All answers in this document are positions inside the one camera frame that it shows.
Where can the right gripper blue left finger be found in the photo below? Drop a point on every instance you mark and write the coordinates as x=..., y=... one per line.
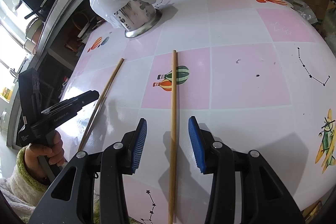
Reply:
x=137, y=144

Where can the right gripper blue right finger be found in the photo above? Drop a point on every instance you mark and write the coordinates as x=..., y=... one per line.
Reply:
x=197, y=142

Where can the wooden chopstick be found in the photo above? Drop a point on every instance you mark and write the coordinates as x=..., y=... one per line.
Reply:
x=98, y=106
x=173, y=140

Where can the fluffy white sleeve forearm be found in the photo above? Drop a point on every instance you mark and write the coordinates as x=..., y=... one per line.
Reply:
x=21, y=191

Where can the person's left hand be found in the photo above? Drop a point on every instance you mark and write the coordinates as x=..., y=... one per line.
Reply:
x=55, y=155

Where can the brown enamel pot stack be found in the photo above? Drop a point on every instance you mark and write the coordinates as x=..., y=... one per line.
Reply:
x=33, y=34

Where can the steel utensil holder cup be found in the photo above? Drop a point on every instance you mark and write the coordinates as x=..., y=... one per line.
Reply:
x=137, y=17

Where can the black wok pan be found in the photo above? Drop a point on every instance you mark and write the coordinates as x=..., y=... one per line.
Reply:
x=43, y=11

